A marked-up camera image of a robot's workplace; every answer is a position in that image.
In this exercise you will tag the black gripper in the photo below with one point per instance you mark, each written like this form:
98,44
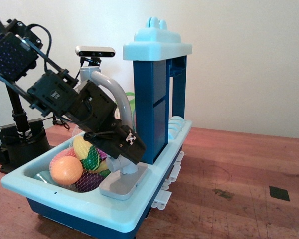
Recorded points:
93,111

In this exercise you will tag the grey toy faucet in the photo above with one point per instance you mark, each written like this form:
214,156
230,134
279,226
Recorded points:
125,175

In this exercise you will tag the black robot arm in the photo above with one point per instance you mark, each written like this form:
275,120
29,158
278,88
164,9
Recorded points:
30,74

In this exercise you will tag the green plastic toy piece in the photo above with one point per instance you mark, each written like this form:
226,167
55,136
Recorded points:
131,102

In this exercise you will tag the mesh bag of toy fruit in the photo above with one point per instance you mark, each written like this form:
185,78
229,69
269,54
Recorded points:
81,167

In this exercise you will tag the light blue toy plates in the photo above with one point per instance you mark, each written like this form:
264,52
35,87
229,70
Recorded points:
175,125

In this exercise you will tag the light blue toy sink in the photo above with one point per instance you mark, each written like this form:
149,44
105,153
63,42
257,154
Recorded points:
91,212

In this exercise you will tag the blue toy dish rack tower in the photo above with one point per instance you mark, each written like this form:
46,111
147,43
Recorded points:
159,60

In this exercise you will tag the black tape square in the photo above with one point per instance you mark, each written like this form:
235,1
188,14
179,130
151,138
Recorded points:
279,193

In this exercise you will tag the grey depth camera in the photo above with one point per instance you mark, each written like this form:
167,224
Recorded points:
93,55

